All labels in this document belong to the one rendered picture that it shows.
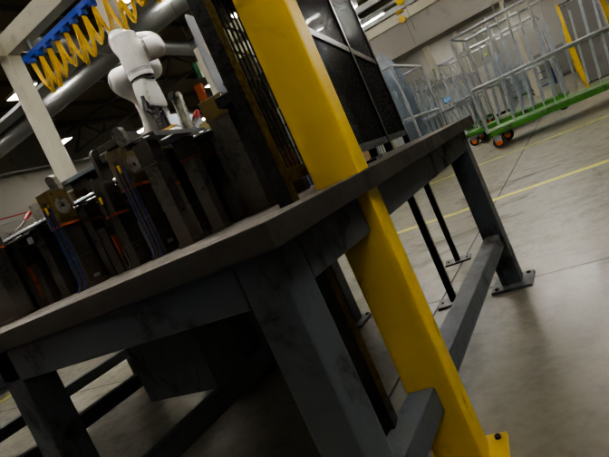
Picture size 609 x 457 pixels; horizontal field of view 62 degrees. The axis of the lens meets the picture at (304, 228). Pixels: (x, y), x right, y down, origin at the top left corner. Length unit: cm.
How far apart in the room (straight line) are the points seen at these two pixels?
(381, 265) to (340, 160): 23
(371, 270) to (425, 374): 24
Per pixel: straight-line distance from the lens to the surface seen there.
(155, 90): 182
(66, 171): 617
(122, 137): 168
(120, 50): 184
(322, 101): 102
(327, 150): 102
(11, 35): 648
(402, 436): 101
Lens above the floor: 72
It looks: 5 degrees down
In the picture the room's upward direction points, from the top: 24 degrees counter-clockwise
